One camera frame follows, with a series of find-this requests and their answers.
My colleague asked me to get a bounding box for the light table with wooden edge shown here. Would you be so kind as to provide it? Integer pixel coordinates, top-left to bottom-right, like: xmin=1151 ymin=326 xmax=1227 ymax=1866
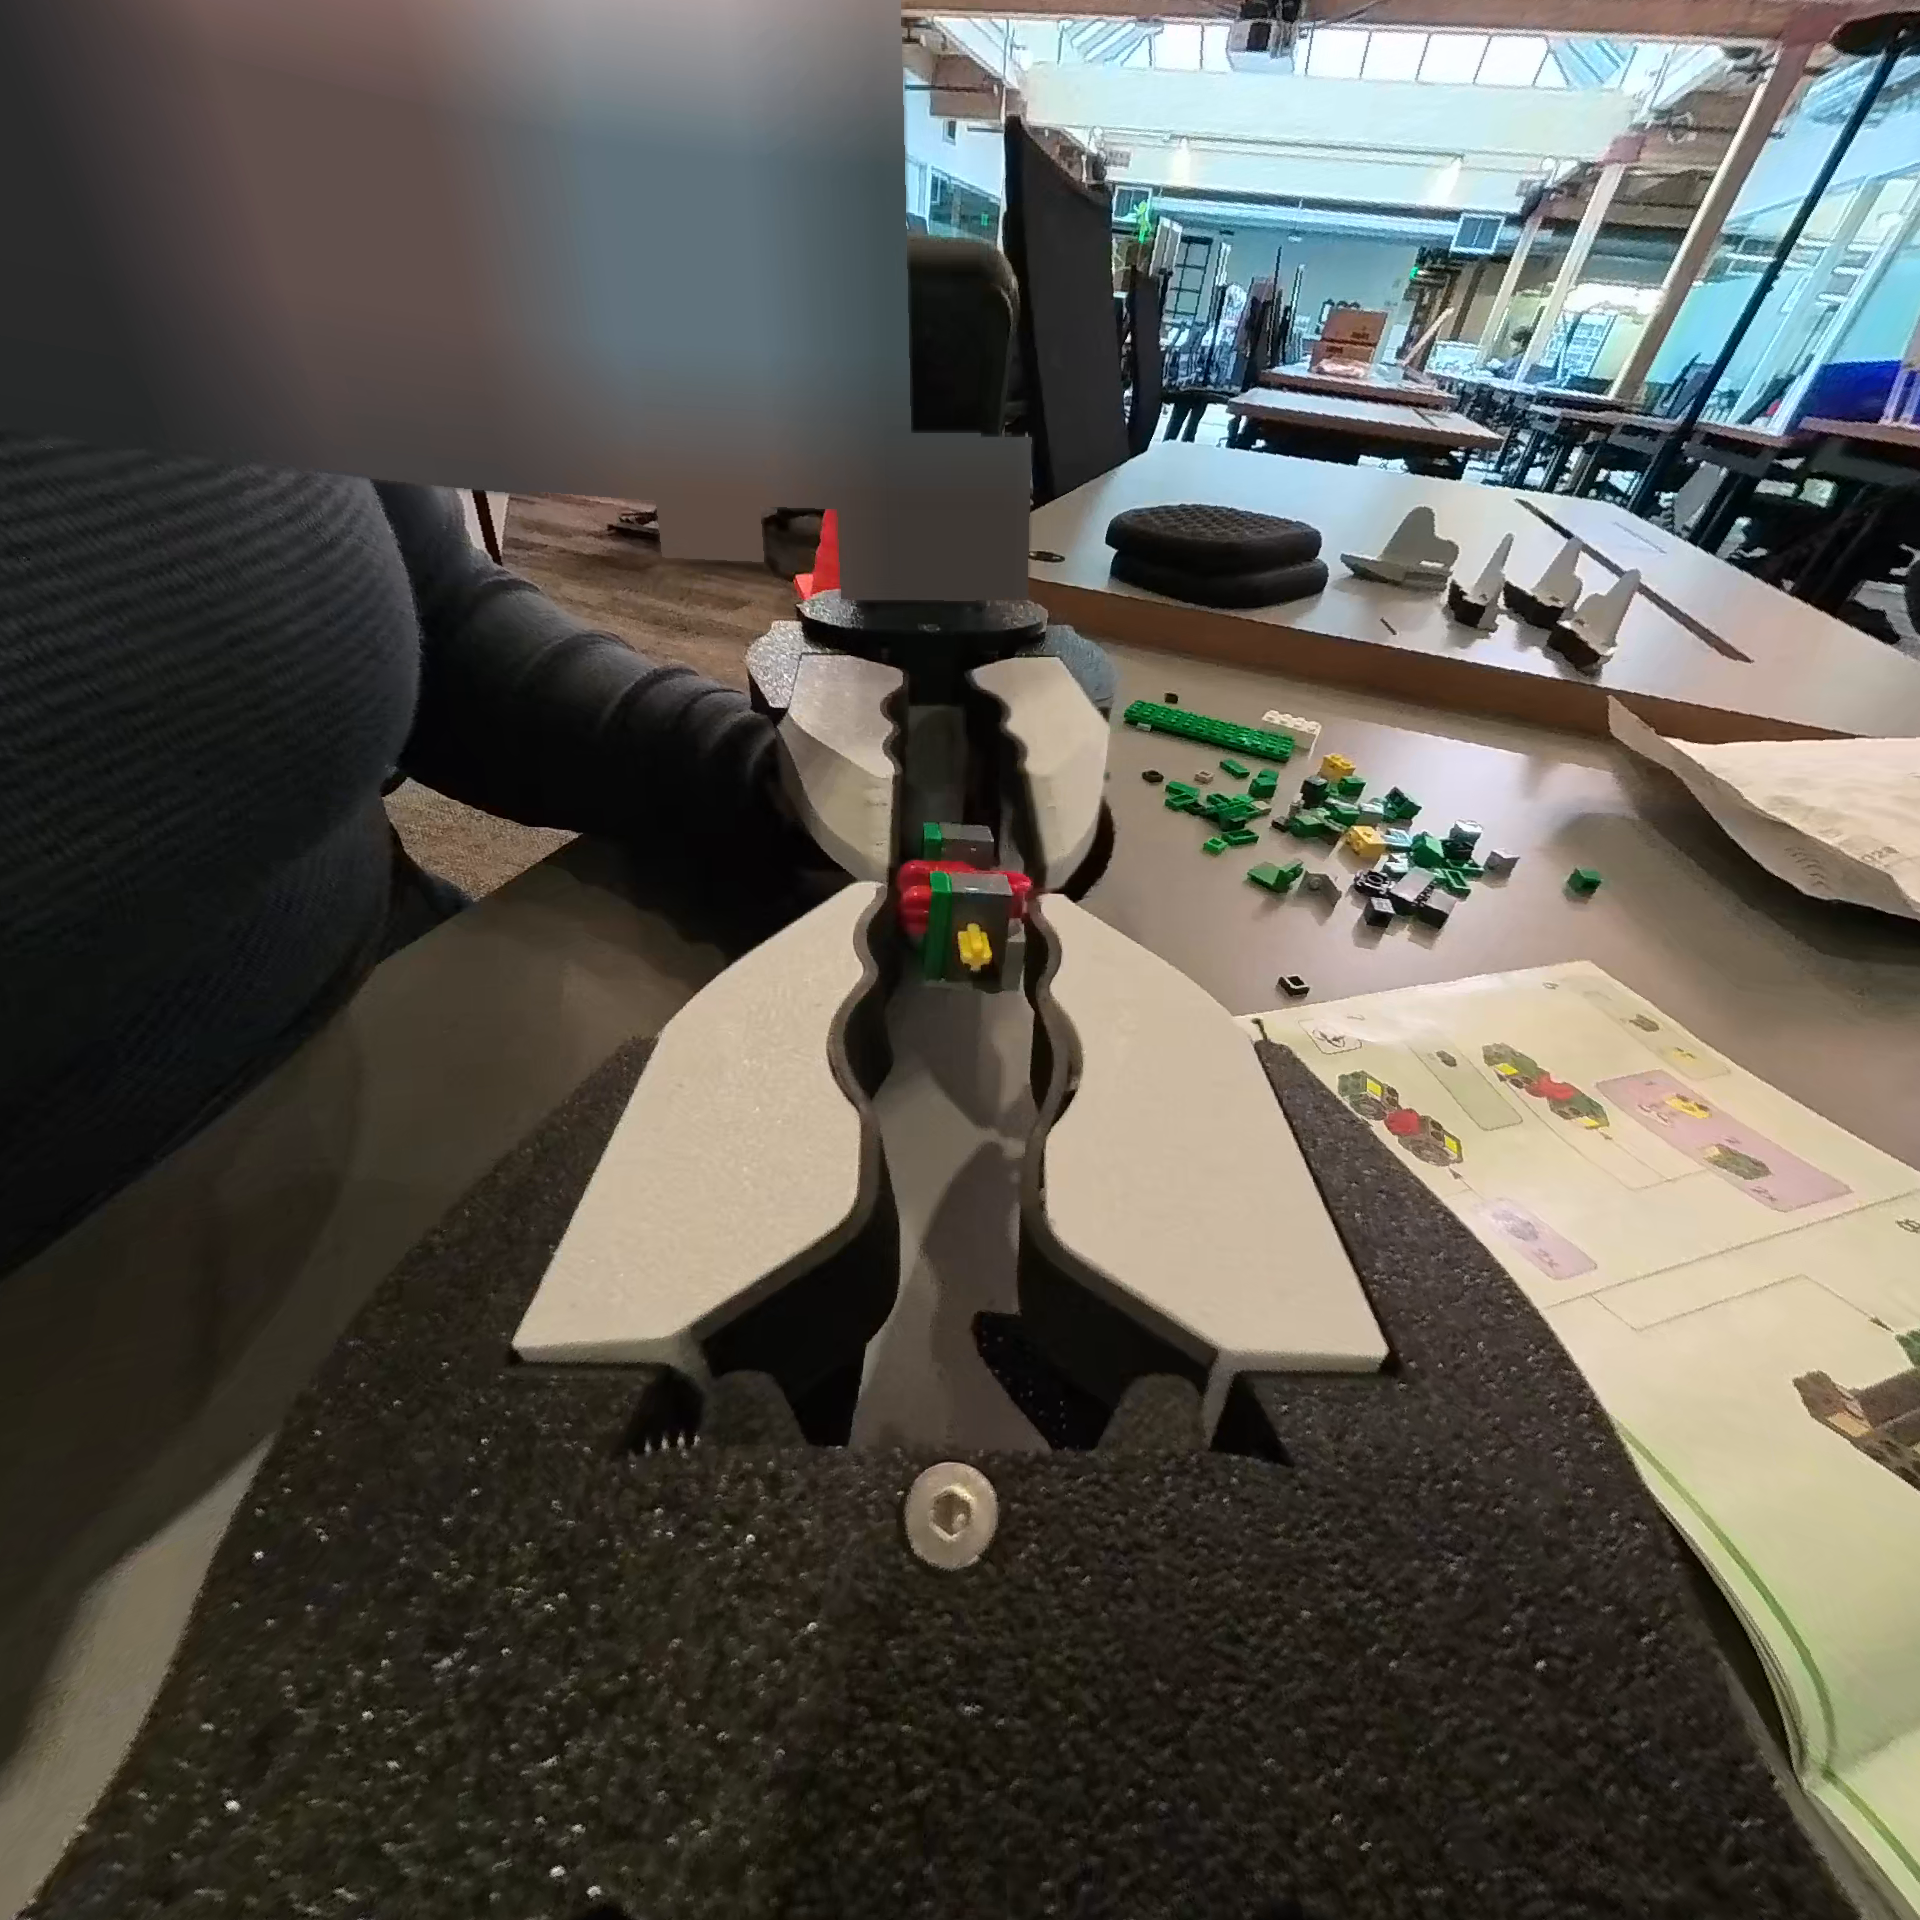
xmin=1025 ymin=440 xmax=1920 ymax=744

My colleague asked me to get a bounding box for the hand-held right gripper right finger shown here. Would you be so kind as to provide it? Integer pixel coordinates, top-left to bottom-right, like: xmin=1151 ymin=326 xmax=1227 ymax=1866
xmin=1017 ymin=893 xmax=1390 ymax=1389

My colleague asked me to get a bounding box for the black foam pad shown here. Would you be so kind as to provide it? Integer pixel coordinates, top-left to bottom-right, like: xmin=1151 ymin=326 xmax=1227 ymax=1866
xmin=1107 ymin=503 xmax=1322 ymax=569
xmin=1110 ymin=548 xmax=1334 ymax=607

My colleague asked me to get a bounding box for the pile of small toy bricks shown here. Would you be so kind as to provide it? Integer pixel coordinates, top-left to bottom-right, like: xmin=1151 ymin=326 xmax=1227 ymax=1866
xmin=1163 ymin=750 xmax=1521 ymax=929

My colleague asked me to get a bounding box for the brown background table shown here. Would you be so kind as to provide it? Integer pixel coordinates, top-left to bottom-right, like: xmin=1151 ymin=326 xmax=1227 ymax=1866
xmin=1227 ymin=381 xmax=1506 ymax=477

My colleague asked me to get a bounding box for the person's left forearm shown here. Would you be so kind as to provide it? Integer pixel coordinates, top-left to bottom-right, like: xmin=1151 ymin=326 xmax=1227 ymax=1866
xmin=374 ymin=480 xmax=841 ymax=902

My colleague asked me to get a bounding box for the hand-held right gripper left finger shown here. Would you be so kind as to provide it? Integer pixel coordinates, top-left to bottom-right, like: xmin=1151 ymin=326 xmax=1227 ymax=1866
xmin=512 ymin=882 xmax=901 ymax=1404

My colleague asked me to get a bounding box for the person's torso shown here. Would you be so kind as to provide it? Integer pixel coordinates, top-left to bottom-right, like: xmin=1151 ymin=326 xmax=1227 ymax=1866
xmin=0 ymin=435 xmax=483 ymax=1276

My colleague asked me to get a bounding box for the pale green instruction booklet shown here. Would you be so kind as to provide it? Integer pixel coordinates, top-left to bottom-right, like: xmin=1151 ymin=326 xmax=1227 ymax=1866
xmin=1241 ymin=959 xmax=1920 ymax=1920

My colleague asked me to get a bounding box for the black chair back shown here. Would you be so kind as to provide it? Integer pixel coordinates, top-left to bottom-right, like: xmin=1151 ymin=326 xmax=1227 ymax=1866
xmin=906 ymin=238 xmax=1032 ymax=440

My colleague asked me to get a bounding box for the white paper bag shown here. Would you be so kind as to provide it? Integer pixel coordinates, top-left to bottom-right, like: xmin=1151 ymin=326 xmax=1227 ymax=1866
xmin=1608 ymin=691 xmax=1920 ymax=920

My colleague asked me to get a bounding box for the green red yellow brick assembly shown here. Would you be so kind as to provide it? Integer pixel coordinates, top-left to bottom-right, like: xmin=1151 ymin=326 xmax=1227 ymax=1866
xmin=893 ymin=816 xmax=1041 ymax=992

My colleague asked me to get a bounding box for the grey desk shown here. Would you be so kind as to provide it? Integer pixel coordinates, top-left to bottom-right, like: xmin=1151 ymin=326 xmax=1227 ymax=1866
xmin=0 ymin=637 xmax=1920 ymax=1920

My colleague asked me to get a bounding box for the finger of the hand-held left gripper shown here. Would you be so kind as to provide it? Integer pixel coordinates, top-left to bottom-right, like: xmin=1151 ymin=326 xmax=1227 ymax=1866
xmin=971 ymin=662 xmax=1115 ymax=897
xmin=770 ymin=660 xmax=912 ymax=886

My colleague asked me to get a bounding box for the black flat bar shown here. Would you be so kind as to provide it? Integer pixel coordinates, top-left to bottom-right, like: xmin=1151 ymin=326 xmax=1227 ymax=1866
xmin=1512 ymin=494 xmax=1753 ymax=665

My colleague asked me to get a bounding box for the long green brick plate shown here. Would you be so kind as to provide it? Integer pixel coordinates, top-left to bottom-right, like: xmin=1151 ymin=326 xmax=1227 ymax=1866
xmin=1124 ymin=697 xmax=1300 ymax=765

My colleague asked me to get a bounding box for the black partition panel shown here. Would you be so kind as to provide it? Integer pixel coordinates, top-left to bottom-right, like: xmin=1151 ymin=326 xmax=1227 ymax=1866
xmin=1001 ymin=117 xmax=1136 ymax=505

